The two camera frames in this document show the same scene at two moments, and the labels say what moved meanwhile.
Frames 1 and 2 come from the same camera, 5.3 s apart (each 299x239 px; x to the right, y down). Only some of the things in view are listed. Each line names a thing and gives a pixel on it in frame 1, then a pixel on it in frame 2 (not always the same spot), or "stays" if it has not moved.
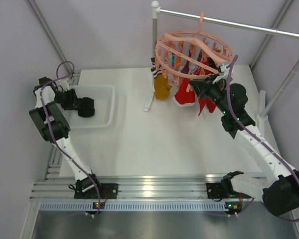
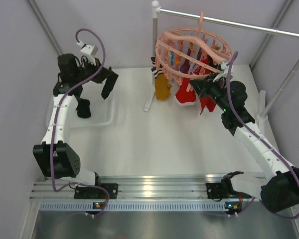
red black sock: [207, 101] stays
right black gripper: [206, 85] stays
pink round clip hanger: [191, 54] stays
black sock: [86, 108] → [110, 83]
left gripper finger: [72, 106] → [111, 78]
